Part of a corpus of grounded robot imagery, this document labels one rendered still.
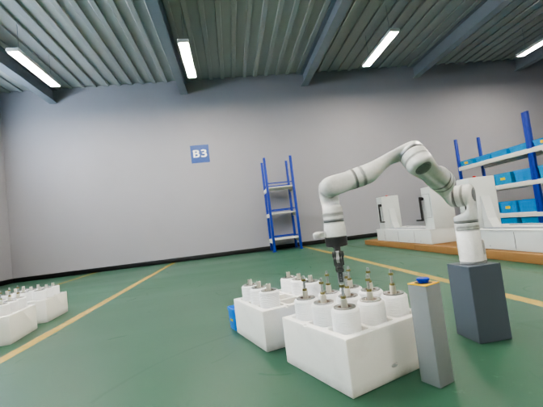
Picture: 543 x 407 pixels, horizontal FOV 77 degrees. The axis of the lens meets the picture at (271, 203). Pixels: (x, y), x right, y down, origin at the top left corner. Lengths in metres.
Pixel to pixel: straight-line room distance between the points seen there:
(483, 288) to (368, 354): 0.61
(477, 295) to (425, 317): 0.43
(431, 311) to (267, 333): 0.73
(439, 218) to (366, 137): 4.16
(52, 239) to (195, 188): 3.10
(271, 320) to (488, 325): 0.87
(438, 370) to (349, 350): 0.28
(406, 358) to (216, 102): 7.32
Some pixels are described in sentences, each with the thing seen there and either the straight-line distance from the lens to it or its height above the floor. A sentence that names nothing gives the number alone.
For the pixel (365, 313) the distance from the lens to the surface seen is 1.29.
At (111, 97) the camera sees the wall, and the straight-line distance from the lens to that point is 8.56.
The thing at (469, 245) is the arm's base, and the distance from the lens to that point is 1.62.
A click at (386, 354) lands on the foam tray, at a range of 1.29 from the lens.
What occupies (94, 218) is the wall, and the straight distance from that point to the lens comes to 8.15.
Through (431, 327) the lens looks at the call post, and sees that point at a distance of 1.23.
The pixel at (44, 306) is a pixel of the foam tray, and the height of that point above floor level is 0.13.
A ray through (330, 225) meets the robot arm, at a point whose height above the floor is 0.53.
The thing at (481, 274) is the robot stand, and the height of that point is 0.26.
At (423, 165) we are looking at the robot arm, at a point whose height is 0.70.
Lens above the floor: 0.56
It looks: 4 degrees up
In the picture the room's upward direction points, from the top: 7 degrees counter-clockwise
